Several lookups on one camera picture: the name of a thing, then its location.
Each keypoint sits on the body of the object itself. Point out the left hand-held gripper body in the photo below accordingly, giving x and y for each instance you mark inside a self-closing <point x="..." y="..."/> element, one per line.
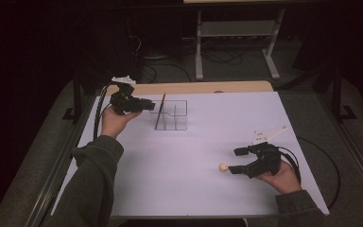
<point x="123" y="101"/>

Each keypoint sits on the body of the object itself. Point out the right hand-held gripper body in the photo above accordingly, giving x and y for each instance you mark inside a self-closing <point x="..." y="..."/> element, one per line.
<point x="264" y="159"/>

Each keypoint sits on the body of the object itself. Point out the thin makeup brush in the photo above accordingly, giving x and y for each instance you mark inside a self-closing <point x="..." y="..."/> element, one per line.
<point x="161" y="110"/>

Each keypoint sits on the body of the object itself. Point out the fan makeup brush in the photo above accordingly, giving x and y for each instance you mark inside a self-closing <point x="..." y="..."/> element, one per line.
<point x="222" y="167"/>

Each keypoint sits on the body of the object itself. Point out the clear acrylic organizer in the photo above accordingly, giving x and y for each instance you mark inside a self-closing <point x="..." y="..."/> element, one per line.
<point x="178" y="121"/>

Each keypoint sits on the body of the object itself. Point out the person's left hand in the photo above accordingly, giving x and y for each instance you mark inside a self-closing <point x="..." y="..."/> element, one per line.
<point x="113" y="124"/>

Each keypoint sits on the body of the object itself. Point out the person's right hand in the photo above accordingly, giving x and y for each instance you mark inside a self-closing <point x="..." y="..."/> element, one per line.
<point x="285" y="181"/>

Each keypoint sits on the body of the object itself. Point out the black metal stand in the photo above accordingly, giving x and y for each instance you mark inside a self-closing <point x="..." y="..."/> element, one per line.
<point x="337" y="94"/>
<point x="77" y="94"/>

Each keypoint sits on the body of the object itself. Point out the white table sheet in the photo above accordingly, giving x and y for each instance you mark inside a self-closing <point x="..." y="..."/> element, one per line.
<point x="186" y="164"/>

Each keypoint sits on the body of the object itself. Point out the light wooden table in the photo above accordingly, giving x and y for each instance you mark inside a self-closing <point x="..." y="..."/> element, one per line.
<point x="201" y="87"/>

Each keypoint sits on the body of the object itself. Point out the white metal stand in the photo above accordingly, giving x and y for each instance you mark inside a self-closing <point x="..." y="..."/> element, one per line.
<point x="238" y="28"/>

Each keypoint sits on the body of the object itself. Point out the aluminium frame rail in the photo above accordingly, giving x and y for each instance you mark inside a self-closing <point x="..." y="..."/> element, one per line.
<point x="60" y="170"/>
<point x="353" y="148"/>

